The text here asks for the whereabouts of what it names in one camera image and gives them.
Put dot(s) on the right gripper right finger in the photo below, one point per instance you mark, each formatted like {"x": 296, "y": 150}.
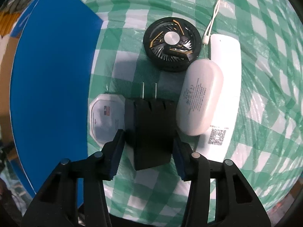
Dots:
{"x": 186, "y": 164}

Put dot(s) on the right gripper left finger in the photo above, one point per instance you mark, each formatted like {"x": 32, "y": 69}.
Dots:
{"x": 112, "y": 153}

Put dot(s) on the white octagonal charger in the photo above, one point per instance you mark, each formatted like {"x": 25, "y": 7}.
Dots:
{"x": 106, "y": 117}

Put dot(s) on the black wall charger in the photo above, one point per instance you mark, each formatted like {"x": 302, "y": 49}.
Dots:
{"x": 150, "y": 125}

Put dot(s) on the blue cardboard box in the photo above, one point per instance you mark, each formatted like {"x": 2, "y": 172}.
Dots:
{"x": 45, "y": 76}

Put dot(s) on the long white power bank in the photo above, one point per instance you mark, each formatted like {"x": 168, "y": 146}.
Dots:
{"x": 225, "y": 51}

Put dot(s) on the pink earbud case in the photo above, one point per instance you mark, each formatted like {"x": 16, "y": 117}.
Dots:
{"x": 199, "y": 96}

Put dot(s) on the green checkered cloth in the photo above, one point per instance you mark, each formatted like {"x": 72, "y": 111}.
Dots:
{"x": 266, "y": 143}

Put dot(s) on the black round fan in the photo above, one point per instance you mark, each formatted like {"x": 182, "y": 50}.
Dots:
{"x": 172, "y": 44}

